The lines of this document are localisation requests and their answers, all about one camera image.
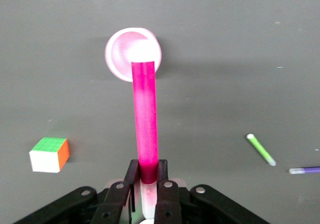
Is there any small Rubik's cube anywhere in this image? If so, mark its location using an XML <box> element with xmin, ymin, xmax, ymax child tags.
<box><xmin>28</xmin><ymin>136</ymin><xmax>71</xmax><ymax>174</ymax></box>

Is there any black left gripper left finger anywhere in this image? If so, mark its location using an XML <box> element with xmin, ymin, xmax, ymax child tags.
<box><xmin>12</xmin><ymin>158</ymin><xmax>141</xmax><ymax>224</ymax></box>

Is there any pink translucent plastic cup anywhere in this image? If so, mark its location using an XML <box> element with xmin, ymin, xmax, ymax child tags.
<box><xmin>104</xmin><ymin>27</ymin><xmax>163</xmax><ymax>83</ymax></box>

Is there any pink marker with clear cap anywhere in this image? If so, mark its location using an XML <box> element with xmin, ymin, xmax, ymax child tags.
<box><xmin>129</xmin><ymin>40</ymin><xmax>162</xmax><ymax>221</ymax></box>

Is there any purple marker with clear cap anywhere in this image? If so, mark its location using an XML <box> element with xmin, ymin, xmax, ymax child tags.
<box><xmin>289</xmin><ymin>166</ymin><xmax>320</xmax><ymax>175</ymax></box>

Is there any green marker with clear cap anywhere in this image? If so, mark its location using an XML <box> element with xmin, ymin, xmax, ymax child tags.
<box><xmin>246</xmin><ymin>133</ymin><xmax>277</xmax><ymax>167</ymax></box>

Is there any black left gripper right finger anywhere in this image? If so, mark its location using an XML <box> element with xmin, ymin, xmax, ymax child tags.
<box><xmin>154</xmin><ymin>158</ymin><xmax>271</xmax><ymax>224</ymax></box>

